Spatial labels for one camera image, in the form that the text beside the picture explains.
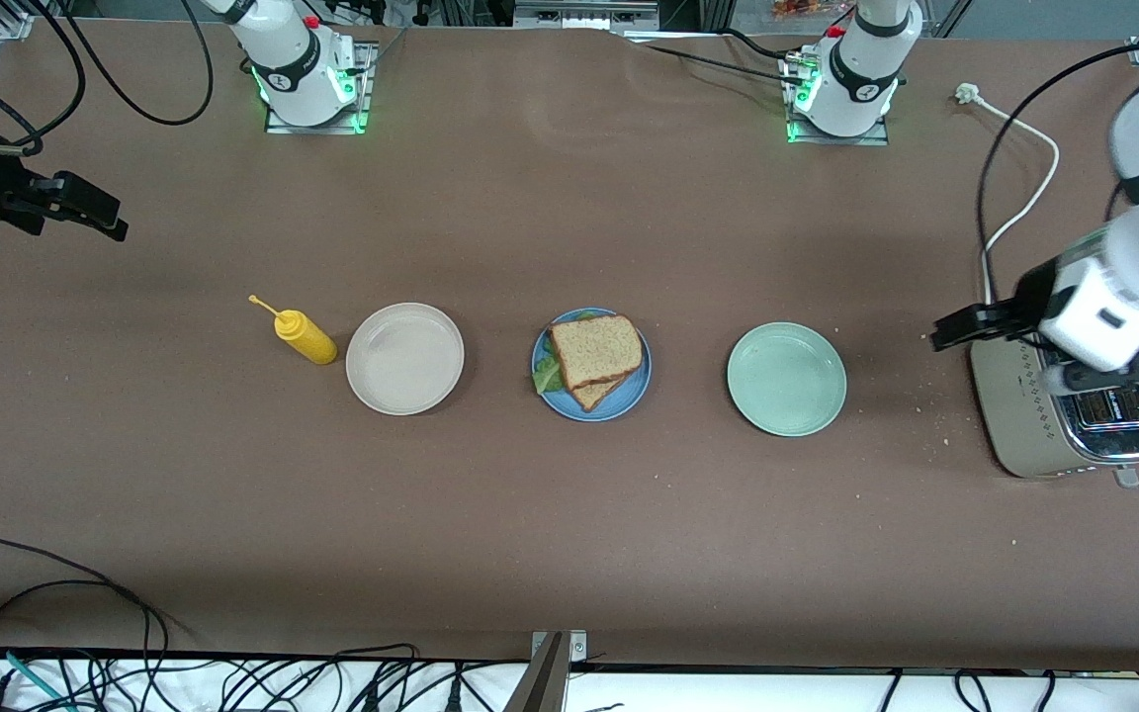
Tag beige chrome toaster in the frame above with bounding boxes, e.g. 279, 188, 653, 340
970, 336, 1139, 490

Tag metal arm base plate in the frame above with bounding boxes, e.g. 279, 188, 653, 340
785, 47, 893, 147
265, 42, 379, 135

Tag thin black cable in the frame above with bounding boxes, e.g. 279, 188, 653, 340
619, 28, 813, 88

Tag tangled cables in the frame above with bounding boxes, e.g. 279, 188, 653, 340
0, 655, 1139, 712

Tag cream white plate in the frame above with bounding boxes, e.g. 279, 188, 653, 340
345, 302, 466, 416

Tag green plate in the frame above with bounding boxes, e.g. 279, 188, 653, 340
726, 321, 848, 438

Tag brown bread slice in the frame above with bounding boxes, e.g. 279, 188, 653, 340
569, 376, 630, 412
548, 314, 645, 392

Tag blue plate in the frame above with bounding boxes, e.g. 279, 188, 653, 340
531, 308, 653, 423

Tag green lettuce leaf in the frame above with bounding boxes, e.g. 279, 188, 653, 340
531, 311, 600, 395

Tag white toaster power cable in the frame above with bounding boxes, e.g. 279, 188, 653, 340
955, 83, 1062, 308

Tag teal cable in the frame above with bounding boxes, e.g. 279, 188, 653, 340
0, 648, 76, 712

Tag yellow squeeze bottle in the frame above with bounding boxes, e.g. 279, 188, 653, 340
248, 294, 339, 366

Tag grey metal box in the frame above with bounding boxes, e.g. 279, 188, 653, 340
513, 0, 661, 31

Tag aluminium profile bracket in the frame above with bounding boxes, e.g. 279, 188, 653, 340
502, 630, 590, 712

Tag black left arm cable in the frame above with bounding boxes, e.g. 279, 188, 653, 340
975, 0, 1139, 342

